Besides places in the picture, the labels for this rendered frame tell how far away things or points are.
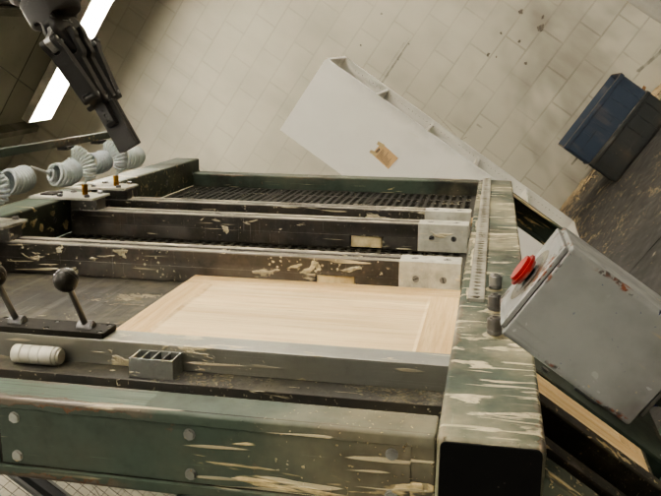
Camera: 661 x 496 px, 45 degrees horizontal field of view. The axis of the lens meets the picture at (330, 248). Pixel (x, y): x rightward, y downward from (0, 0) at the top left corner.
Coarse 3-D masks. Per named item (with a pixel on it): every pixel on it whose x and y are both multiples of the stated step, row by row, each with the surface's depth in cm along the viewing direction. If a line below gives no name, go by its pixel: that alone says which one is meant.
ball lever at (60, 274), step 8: (56, 272) 119; (64, 272) 119; (72, 272) 119; (56, 280) 118; (64, 280) 118; (72, 280) 119; (56, 288) 119; (64, 288) 119; (72, 288) 119; (72, 296) 122; (80, 304) 124; (80, 312) 124; (80, 320) 125; (88, 320) 127; (80, 328) 126; (88, 328) 126
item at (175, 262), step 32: (0, 192) 179; (0, 224) 179; (0, 256) 180; (32, 256) 179; (64, 256) 177; (96, 256) 176; (128, 256) 174; (160, 256) 172; (192, 256) 171; (224, 256) 170; (256, 256) 168; (288, 256) 167; (320, 256) 166; (352, 256) 168; (384, 256) 167; (416, 256) 166; (448, 288) 161
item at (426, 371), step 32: (0, 352) 128; (96, 352) 125; (128, 352) 124; (192, 352) 121; (224, 352) 120; (256, 352) 119; (288, 352) 119; (320, 352) 119; (352, 352) 119; (384, 352) 119; (416, 352) 119; (352, 384) 117; (384, 384) 116; (416, 384) 115
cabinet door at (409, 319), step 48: (192, 288) 161; (240, 288) 162; (288, 288) 162; (336, 288) 161; (384, 288) 162; (432, 288) 162; (240, 336) 133; (288, 336) 134; (336, 336) 134; (384, 336) 134; (432, 336) 133
